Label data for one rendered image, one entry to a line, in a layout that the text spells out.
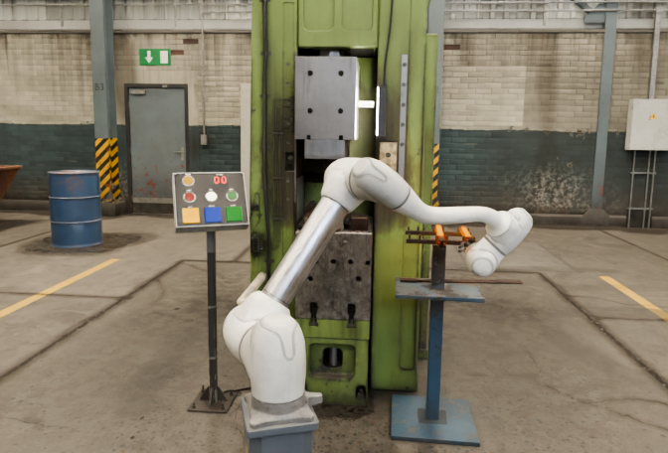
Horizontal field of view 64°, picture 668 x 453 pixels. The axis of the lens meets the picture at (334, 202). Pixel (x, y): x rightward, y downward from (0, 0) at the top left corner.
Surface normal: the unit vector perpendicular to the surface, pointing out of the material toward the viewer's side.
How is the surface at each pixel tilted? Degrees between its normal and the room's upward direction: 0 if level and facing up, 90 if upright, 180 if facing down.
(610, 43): 90
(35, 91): 91
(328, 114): 90
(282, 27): 90
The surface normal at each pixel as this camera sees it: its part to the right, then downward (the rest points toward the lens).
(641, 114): -0.09, 0.13
